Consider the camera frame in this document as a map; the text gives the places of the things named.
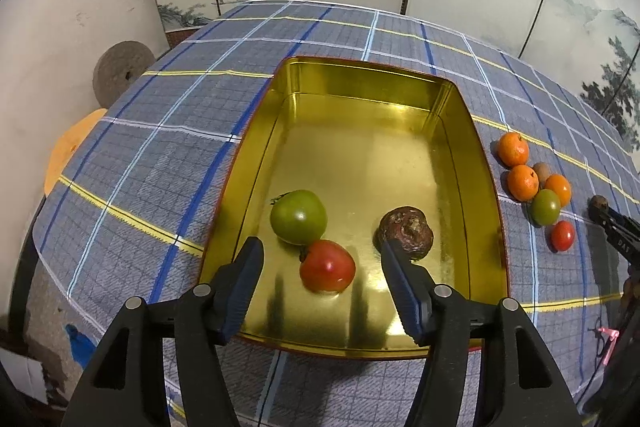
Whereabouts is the dark passion fruit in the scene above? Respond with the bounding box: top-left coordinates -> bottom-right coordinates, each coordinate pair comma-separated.
376,206 -> 435,262

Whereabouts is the grey round stone disc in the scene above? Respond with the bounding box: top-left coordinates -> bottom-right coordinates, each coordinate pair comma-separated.
92,40 -> 157,106

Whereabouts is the small red tomato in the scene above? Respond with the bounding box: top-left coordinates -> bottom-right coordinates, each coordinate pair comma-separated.
550,220 -> 576,252

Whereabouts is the gold and red tin box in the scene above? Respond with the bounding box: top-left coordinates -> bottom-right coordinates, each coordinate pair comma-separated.
197,55 -> 511,360

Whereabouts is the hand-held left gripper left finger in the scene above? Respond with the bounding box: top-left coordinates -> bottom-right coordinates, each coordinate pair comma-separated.
61,236 -> 265,427

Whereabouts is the orange mandarin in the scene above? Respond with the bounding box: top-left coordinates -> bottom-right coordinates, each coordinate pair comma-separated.
497,132 -> 530,168
506,164 -> 541,202

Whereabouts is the green tomato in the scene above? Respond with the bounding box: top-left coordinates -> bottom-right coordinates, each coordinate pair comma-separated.
530,189 -> 562,227
270,189 -> 329,246

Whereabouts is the blue tape patch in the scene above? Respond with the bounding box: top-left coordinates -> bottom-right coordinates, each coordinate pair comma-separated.
65,324 -> 96,370

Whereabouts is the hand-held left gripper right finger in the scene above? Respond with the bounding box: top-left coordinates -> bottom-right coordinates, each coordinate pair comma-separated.
381,239 -> 583,427

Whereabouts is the orange round object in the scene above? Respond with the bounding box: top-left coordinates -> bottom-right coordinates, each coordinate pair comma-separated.
44,108 -> 108,195

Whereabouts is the white cardboard box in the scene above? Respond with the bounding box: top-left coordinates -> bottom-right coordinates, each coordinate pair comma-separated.
0,347 -> 48,405

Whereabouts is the smooth orange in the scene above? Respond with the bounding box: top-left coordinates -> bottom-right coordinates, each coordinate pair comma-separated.
544,173 -> 572,208

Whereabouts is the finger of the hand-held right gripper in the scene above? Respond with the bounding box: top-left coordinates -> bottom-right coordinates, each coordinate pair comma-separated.
606,207 -> 640,235
589,206 -> 618,240

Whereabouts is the large red tomato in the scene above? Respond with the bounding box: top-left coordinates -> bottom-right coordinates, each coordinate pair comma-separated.
299,239 -> 357,293

